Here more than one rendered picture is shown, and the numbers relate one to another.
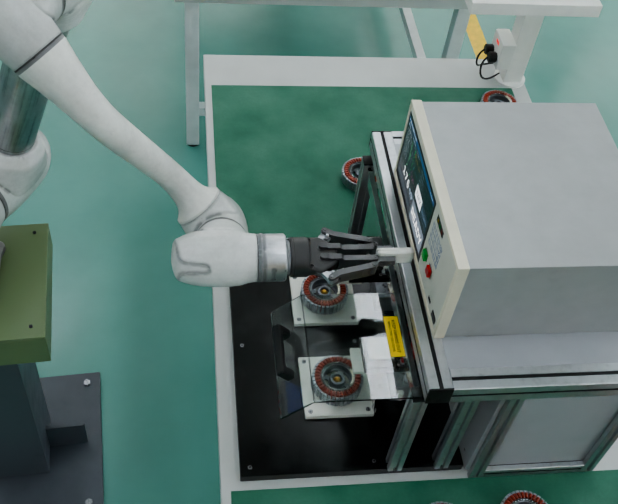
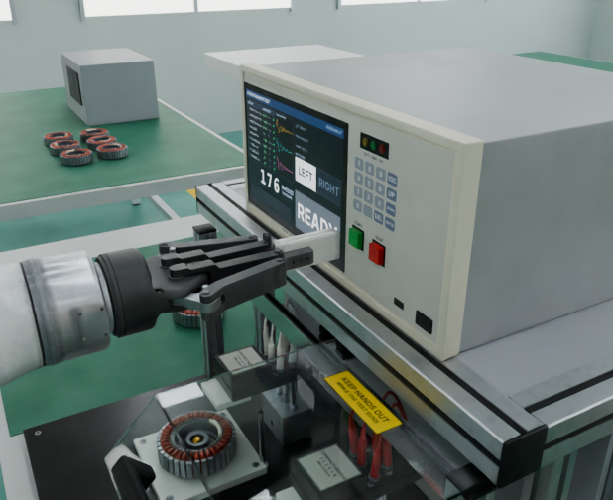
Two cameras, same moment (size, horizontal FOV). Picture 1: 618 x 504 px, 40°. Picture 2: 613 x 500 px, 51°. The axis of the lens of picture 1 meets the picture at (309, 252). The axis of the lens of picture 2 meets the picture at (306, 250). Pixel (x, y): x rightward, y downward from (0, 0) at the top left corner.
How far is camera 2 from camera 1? 1.06 m
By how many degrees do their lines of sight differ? 28
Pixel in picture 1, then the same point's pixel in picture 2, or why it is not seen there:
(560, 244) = (581, 106)
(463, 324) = (485, 310)
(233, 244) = not seen: outside the picture
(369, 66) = (170, 226)
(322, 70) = (117, 240)
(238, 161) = not seen: hidden behind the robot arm
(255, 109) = not seen: hidden behind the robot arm
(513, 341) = (567, 325)
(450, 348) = (482, 365)
